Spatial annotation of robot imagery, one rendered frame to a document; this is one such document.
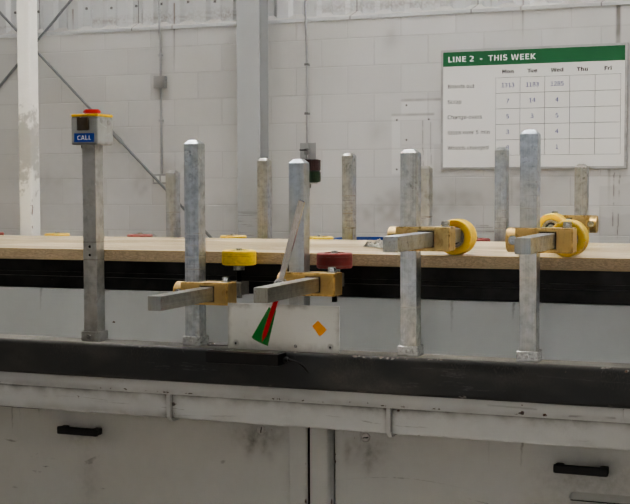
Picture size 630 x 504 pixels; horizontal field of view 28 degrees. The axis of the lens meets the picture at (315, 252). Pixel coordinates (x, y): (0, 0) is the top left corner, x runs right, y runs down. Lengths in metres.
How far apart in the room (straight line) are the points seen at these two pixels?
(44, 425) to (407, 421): 1.07
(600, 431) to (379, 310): 0.60
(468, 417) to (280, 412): 0.42
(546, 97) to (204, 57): 2.93
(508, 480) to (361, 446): 0.35
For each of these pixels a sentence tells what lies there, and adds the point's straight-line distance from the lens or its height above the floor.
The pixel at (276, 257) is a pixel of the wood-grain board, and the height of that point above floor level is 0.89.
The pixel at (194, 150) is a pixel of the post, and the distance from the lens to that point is 2.79.
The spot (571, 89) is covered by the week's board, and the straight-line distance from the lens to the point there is 9.79.
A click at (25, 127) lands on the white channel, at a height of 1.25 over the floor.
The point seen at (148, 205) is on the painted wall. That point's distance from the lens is 10.99.
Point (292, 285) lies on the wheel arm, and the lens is 2.53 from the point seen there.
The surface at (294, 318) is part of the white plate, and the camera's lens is 2.70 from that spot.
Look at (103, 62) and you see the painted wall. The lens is 11.25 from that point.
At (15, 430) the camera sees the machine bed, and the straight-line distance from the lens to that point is 3.39.
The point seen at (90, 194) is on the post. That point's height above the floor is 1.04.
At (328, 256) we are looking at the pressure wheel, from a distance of 2.76.
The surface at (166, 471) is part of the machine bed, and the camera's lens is 3.18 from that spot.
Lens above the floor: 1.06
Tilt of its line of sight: 3 degrees down
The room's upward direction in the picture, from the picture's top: straight up
